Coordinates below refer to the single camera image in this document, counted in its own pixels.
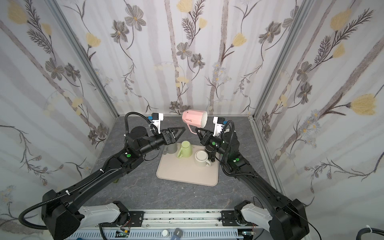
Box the pink mug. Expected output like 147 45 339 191
182 110 208 135

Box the black mug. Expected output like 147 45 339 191
207 150 216 163

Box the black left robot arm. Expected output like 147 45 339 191
18 112 186 240

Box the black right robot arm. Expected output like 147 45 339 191
195 120 310 240

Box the grey mug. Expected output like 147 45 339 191
166 143 178 154

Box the white mug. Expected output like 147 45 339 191
195 150 212 168

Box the light green mug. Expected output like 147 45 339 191
177 141 193 159

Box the beige plastic tray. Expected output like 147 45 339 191
157 145 219 187

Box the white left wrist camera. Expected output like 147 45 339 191
148 113 164 134

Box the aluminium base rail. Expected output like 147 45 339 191
56 208 310 240

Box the black corrugated cable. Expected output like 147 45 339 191
355 225 384 240

